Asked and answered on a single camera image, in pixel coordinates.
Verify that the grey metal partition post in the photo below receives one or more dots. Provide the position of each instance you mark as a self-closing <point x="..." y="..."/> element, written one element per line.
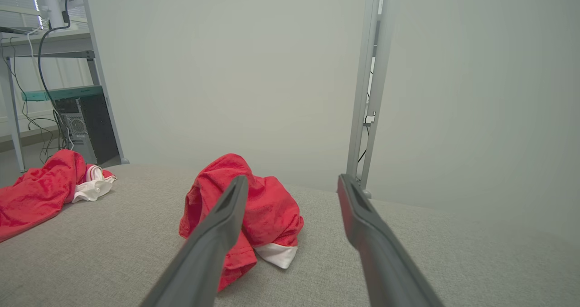
<point x="362" y="117"/>

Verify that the black computer tower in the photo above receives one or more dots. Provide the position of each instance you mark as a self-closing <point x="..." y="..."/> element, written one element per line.
<point x="97" y="126"/>

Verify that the white cylindrical stand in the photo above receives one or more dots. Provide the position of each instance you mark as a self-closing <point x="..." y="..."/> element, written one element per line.
<point x="52" y="3"/>

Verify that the white desk top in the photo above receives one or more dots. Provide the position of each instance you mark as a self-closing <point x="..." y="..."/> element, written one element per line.
<point x="54" y="42"/>

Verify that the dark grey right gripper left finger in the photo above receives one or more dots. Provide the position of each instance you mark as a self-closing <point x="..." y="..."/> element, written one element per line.
<point x="208" y="248"/>

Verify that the red basketball jersey white sleeves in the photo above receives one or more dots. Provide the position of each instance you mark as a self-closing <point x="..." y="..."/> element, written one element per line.
<point x="36" y="194"/>

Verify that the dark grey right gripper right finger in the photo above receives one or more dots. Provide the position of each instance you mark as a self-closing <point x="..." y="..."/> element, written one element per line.
<point x="380" y="257"/>

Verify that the red jerseys pile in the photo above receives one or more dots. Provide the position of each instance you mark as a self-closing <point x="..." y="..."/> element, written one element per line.
<point x="272" y="207"/>

